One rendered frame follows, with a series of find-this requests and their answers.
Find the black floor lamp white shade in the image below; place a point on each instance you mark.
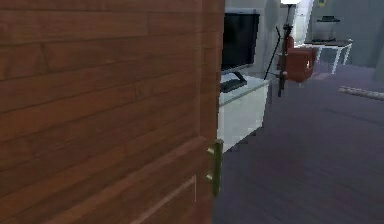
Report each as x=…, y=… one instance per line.
x=284, y=50

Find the yellow framed wall picture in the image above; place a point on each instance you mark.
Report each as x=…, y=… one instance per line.
x=321, y=2

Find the white table dark top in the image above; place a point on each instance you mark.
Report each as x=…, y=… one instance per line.
x=333, y=45

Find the red armchair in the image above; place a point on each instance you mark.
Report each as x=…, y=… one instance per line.
x=299, y=63

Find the brown wooden room door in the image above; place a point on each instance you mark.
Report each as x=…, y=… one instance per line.
x=100, y=110

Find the pale long strip on floor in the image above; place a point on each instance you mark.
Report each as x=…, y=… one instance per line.
x=361, y=92

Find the black television set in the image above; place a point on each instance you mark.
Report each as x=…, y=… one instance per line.
x=239, y=40

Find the grey pot with black lid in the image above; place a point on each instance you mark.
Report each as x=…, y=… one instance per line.
x=324, y=30

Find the white television cabinet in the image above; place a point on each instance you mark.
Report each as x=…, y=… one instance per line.
x=241, y=111

